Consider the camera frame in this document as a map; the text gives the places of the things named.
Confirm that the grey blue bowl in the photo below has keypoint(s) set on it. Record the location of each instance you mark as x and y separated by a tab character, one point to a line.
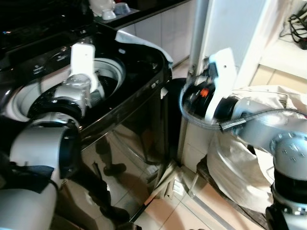
122	8

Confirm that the black top-load washing machine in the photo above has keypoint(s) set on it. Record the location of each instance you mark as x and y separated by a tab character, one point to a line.
120	143

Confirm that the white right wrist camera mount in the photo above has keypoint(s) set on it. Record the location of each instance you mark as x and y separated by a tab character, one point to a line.
223	67

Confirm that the beige garment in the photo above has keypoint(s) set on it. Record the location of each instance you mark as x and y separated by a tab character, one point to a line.
240	167

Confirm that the white cabinet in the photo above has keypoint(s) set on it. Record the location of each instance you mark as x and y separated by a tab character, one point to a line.
225	24

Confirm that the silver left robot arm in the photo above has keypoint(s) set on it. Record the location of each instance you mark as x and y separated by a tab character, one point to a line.
29	143

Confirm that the metal floor rail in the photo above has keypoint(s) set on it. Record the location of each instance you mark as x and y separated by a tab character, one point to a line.
206	213

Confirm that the white washer drum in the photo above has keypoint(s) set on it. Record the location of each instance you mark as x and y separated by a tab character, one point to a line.
111	72

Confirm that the silver pipe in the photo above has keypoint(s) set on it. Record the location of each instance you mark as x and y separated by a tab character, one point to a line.
199	28

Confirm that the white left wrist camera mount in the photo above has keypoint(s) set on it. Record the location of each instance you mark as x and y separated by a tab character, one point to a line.
82	57

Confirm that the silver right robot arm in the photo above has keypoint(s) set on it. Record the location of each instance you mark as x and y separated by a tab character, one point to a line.
283	143

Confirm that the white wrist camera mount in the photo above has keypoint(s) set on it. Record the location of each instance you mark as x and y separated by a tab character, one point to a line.
223	67
82	57

